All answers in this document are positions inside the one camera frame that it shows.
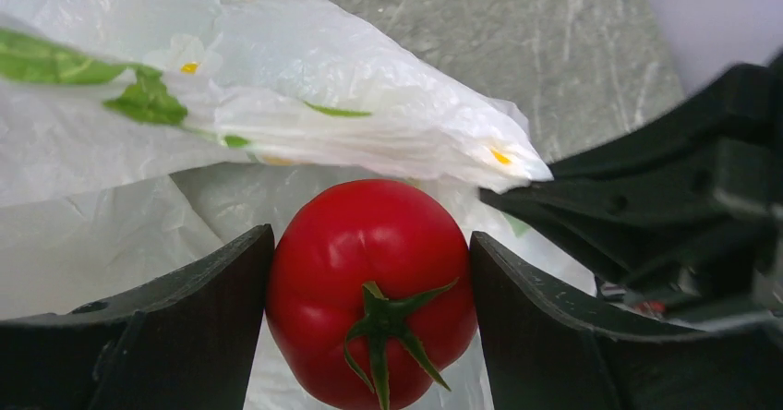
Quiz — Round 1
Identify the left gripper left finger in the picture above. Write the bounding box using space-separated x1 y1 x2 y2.
1 224 275 409

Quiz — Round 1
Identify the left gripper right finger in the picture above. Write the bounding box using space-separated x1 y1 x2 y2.
470 232 782 409

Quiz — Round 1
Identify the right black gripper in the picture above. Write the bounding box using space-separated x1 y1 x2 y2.
480 57 782 332

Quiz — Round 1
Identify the red fake tomato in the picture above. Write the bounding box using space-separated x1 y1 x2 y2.
266 179 477 409

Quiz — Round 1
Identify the white printed plastic bag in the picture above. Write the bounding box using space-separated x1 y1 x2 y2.
0 0 598 410

